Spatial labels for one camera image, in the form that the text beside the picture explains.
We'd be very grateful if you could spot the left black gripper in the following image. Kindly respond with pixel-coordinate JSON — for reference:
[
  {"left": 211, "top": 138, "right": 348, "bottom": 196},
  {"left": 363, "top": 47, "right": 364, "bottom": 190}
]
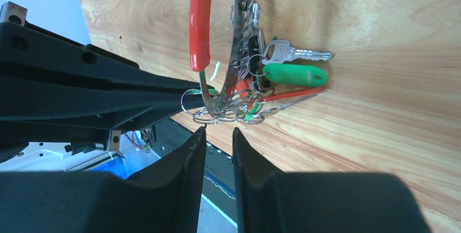
[{"left": 1, "top": 2, "right": 204, "bottom": 162}]

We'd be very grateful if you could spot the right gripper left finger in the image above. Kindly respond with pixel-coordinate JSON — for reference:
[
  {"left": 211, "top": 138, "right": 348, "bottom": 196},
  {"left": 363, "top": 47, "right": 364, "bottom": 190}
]
[{"left": 0, "top": 127, "right": 207, "bottom": 233}]

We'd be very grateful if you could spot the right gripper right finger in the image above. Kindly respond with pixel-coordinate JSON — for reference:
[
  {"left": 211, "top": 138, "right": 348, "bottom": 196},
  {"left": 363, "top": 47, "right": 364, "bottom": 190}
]
[{"left": 232, "top": 129, "right": 430, "bottom": 232}]

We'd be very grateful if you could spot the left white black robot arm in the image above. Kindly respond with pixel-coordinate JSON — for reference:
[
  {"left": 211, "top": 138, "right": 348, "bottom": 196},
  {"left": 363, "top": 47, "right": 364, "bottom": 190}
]
[{"left": 1, "top": 2, "right": 203, "bottom": 171}]

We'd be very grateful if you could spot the blue plastic bin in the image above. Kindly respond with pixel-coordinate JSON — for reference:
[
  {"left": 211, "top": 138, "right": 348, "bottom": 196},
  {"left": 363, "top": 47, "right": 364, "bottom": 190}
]
[{"left": 91, "top": 158, "right": 128, "bottom": 179}]

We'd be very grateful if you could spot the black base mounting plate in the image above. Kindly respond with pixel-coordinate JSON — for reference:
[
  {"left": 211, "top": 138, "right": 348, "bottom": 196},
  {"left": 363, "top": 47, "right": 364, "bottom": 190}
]
[{"left": 151, "top": 118, "right": 238, "bottom": 224}]

